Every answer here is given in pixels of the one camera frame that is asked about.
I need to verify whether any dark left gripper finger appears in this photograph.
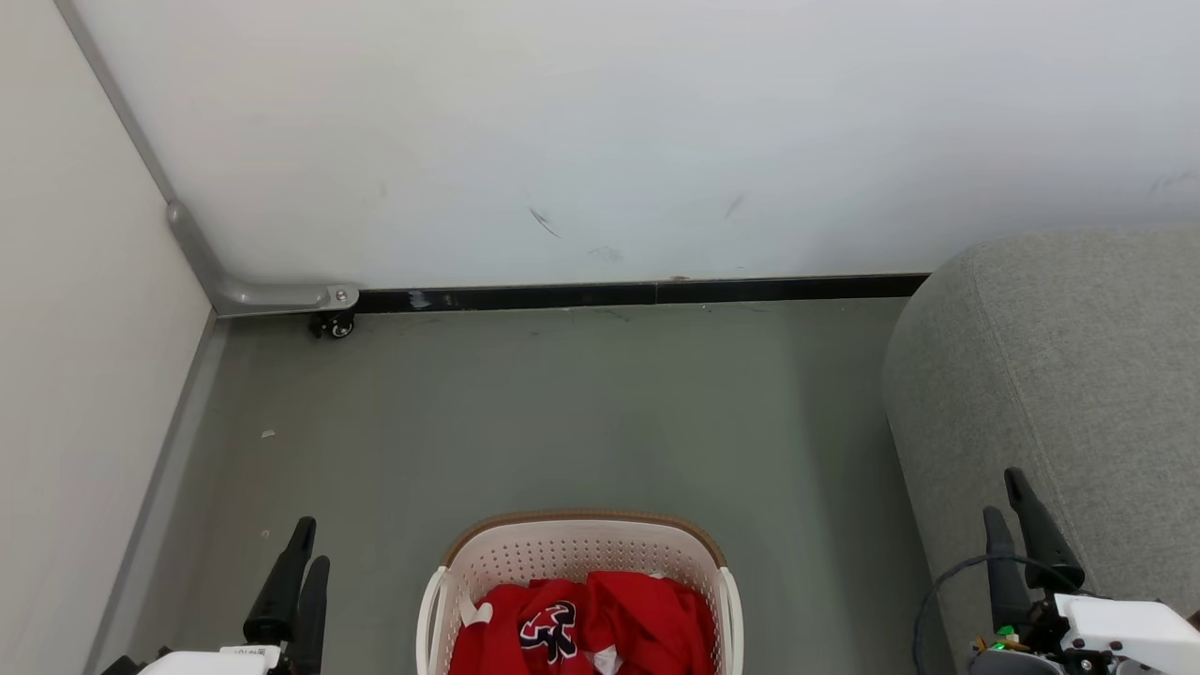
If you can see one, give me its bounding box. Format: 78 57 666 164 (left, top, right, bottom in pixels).
244 517 317 646
292 556 331 674

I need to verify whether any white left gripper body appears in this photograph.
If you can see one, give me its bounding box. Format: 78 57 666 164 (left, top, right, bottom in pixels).
101 643 282 675

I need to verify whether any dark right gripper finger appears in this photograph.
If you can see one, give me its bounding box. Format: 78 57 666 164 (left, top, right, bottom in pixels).
1003 467 1087 593
982 506 1034 635

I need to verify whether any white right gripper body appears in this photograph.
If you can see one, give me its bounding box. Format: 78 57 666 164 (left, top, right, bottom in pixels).
973 593 1200 675

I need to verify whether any red jersey with white tag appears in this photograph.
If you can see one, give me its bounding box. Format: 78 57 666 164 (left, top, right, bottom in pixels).
450 577 601 675

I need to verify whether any grey fabric sofa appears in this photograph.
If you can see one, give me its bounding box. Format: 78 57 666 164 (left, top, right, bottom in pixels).
881 225 1200 675

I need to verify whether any white perforated laundry basket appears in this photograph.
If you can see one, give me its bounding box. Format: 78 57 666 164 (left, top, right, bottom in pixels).
415 509 744 675

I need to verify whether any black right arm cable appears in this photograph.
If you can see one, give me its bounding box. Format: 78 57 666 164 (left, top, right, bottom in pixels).
912 554 1081 675

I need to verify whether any black wall baseboard strip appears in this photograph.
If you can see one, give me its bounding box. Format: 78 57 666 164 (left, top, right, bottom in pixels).
356 273 931 314

